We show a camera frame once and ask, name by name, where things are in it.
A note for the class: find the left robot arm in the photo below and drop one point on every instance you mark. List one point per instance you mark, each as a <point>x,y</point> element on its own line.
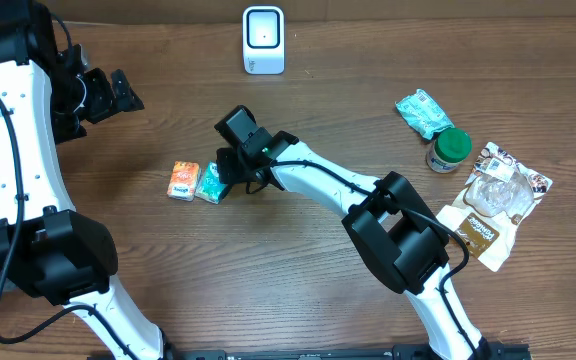
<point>47,248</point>

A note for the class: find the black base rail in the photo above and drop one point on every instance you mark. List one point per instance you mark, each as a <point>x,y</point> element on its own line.
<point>397,352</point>

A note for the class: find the orange Kleenex tissue pack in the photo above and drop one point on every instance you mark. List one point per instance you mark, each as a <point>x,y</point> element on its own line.
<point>184,180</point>

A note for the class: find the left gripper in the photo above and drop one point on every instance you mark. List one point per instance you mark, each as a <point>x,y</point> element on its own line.
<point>107,100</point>

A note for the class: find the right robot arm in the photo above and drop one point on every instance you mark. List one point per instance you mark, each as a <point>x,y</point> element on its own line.
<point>395,233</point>

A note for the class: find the teal Kleenex tissue pack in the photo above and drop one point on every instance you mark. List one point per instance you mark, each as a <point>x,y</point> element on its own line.
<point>209,187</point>

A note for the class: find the teal wet wipes pack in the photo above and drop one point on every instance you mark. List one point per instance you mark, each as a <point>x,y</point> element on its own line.
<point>423,114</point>

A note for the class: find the green lid jar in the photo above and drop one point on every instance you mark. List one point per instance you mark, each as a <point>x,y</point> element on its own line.
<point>448,150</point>

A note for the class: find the beige plastic pouch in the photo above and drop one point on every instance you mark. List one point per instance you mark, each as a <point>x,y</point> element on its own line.
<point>498,195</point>

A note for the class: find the white barcode scanner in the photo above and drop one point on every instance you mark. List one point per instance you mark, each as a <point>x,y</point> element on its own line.
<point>263,40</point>

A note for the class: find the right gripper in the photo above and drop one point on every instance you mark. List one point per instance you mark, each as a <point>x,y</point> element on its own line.
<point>231,174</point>

